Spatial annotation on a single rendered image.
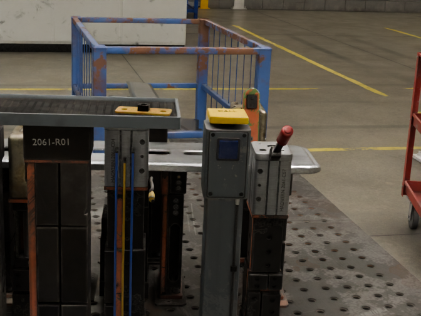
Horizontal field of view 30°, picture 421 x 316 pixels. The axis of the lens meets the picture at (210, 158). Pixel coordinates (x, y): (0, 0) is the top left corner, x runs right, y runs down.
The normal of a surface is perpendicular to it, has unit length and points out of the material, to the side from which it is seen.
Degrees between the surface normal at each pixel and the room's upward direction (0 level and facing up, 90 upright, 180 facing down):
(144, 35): 90
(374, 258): 0
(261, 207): 90
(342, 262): 0
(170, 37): 90
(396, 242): 0
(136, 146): 90
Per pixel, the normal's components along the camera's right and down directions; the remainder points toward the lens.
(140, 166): 0.07, 0.28
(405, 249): 0.04, -0.96
